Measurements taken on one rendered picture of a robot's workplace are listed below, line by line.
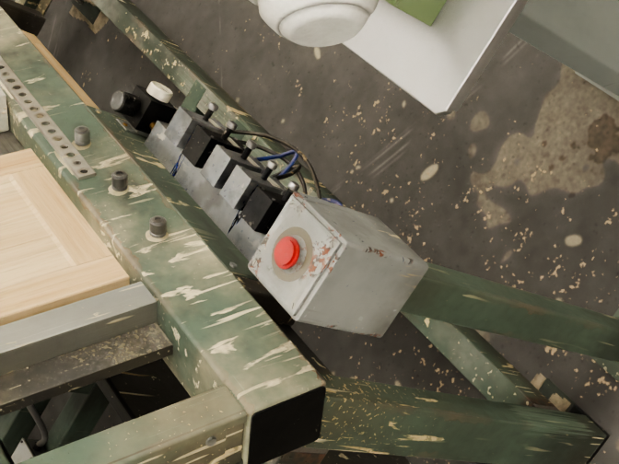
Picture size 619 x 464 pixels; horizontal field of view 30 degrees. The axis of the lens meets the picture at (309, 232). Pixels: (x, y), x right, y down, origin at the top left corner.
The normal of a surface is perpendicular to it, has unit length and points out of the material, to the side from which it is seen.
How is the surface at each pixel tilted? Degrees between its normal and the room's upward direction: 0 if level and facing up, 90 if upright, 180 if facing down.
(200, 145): 0
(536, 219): 0
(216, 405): 58
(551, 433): 90
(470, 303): 90
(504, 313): 90
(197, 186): 0
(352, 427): 90
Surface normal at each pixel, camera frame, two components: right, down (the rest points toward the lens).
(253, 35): -0.66, -0.19
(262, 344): 0.09, -0.79
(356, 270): 0.54, 0.55
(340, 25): 0.11, 0.96
